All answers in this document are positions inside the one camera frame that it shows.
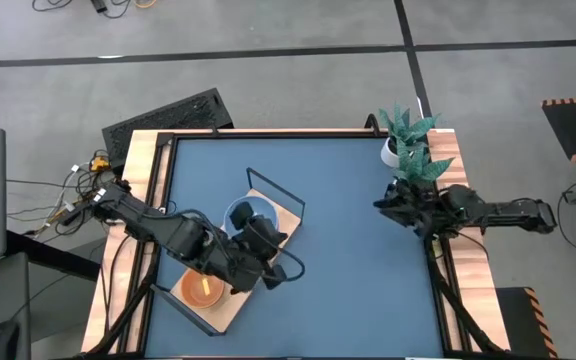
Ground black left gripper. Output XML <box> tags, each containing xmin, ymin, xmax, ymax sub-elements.
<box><xmin>230</xmin><ymin>201</ymin><xmax>288</xmax><ymax>261</ymax></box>

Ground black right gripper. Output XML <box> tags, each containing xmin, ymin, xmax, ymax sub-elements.
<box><xmin>373</xmin><ymin>182</ymin><xmax>449</xmax><ymax>236</ymax></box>

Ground blue plastic bowl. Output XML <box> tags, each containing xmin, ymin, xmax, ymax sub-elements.
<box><xmin>222</xmin><ymin>194</ymin><xmax>280</xmax><ymax>241</ymax></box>

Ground yellow-orange plastic bowl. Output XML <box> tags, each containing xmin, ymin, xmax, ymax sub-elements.
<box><xmin>180</xmin><ymin>268</ymin><xmax>227</xmax><ymax>310</ymax></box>

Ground artificial plant in white pot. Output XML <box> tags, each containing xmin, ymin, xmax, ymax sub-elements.
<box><xmin>378</xmin><ymin>104</ymin><xmax>442</xmax><ymax>169</ymax></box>
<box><xmin>392</xmin><ymin>148</ymin><xmax>455</xmax><ymax>194</ymax></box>

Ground blue table mat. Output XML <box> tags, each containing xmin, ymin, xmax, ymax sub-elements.
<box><xmin>145</xmin><ymin>137</ymin><xmax>444</xmax><ymax>359</ymax></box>

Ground black perforated computer case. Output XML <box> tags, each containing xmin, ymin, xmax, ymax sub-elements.
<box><xmin>101</xmin><ymin>88</ymin><xmax>235</xmax><ymax>166</ymax></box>

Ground black computer mouse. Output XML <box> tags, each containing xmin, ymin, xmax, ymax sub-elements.
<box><xmin>0</xmin><ymin>319</ymin><xmax>22</xmax><ymax>360</ymax></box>

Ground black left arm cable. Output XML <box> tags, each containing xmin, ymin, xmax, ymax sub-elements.
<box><xmin>245</xmin><ymin>219</ymin><xmax>307</xmax><ymax>282</ymax></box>

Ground wooden shelf with black frame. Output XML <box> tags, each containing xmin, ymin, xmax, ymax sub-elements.
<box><xmin>150</xmin><ymin>167</ymin><xmax>307</xmax><ymax>337</ymax></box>

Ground tangled cable bundle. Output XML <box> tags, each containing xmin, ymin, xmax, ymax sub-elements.
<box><xmin>7</xmin><ymin>148</ymin><xmax>119</xmax><ymax>236</ymax></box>

